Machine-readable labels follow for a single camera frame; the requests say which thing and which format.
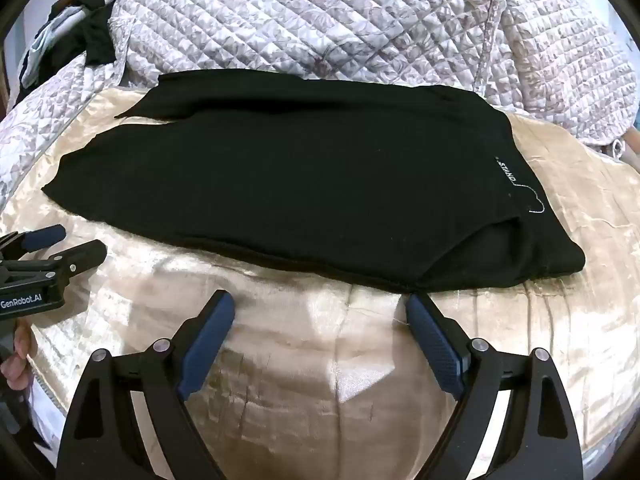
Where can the quilted floral bedspread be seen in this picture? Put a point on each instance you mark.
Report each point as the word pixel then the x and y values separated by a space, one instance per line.
pixel 300 20

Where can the person's left hand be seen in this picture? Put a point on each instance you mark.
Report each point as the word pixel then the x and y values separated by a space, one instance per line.
pixel 20 350

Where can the person's left forearm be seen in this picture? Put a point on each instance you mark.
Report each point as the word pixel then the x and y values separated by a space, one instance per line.
pixel 12 435

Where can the white bed sheet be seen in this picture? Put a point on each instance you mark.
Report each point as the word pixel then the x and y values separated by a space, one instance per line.
pixel 46 425

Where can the beige satin blanket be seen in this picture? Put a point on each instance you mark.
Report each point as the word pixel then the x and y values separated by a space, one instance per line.
pixel 325 360

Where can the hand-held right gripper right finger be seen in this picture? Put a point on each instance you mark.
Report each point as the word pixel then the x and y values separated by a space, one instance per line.
pixel 432 342

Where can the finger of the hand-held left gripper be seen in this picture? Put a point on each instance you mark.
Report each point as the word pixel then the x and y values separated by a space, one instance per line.
pixel 45 236
pixel 82 256

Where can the black pants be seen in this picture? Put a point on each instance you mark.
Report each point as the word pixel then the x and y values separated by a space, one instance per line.
pixel 300 185

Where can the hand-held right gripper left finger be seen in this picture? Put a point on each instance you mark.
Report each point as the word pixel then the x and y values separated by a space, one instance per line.
pixel 207 340

